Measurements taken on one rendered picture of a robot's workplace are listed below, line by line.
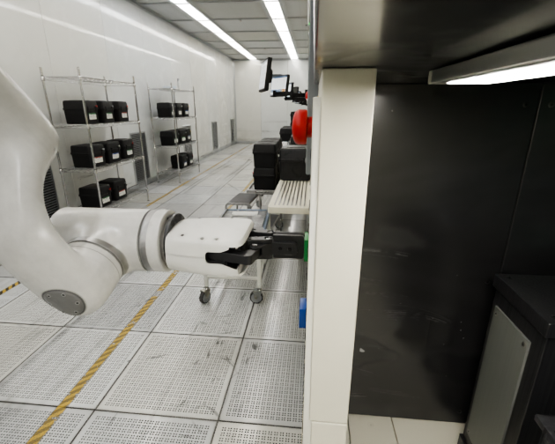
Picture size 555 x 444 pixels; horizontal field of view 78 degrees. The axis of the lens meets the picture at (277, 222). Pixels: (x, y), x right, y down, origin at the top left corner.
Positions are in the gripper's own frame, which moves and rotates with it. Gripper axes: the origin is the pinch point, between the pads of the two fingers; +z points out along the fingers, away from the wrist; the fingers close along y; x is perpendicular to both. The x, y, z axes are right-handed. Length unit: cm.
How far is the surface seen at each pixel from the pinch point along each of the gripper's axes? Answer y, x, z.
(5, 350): -112, -120, -175
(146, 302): -170, -120, -116
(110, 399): -83, -120, -93
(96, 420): -71, -120, -93
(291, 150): -234, -15, -14
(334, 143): 14.1, 14.5, 4.4
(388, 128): -5.0, 14.5, 12.2
